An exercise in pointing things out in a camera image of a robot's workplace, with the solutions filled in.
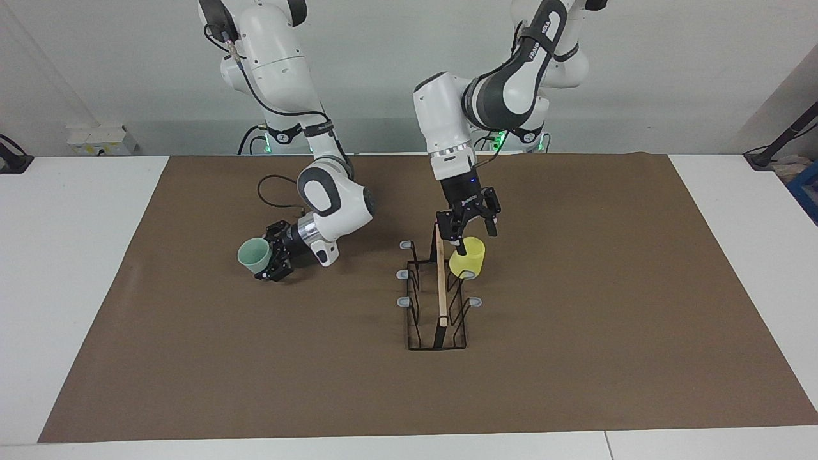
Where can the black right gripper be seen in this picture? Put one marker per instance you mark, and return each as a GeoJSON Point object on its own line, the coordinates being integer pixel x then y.
{"type": "Point", "coordinates": [295, 244]}

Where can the blue box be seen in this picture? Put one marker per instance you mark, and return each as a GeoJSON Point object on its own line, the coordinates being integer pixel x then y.
{"type": "Point", "coordinates": [806, 191]}

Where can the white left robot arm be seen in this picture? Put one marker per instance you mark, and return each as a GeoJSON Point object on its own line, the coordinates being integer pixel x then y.
{"type": "Point", "coordinates": [441, 115]}

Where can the green plastic cup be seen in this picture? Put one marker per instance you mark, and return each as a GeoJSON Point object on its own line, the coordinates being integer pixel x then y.
{"type": "Point", "coordinates": [254, 254]}

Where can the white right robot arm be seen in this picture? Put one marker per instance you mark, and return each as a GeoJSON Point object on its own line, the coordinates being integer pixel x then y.
{"type": "Point", "coordinates": [275, 64]}

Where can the black slanted stand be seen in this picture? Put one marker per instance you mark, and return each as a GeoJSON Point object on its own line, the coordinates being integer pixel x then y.
{"type": "Point", "coordinates": [783, 137]}

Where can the brown table mat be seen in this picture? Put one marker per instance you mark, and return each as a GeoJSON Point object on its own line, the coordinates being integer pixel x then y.
{"type": "Point", "coordinates": [255, 383]}

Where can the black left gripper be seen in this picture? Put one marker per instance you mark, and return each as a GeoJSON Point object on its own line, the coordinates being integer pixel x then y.
{"type": "Point", "coordinates": [461, 191]}

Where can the black table clamp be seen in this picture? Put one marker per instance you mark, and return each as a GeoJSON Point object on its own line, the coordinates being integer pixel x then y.
{"type": "Point", "coordinates": [13, 160]}

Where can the yellow plastic cup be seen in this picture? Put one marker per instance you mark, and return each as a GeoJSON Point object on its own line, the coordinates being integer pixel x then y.
{"type": "Point", "coordinates": [468, 259]}

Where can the white power strip box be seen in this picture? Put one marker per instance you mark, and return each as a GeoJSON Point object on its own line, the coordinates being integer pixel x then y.
{"type": "Point", "coordinates": [99, 140]}

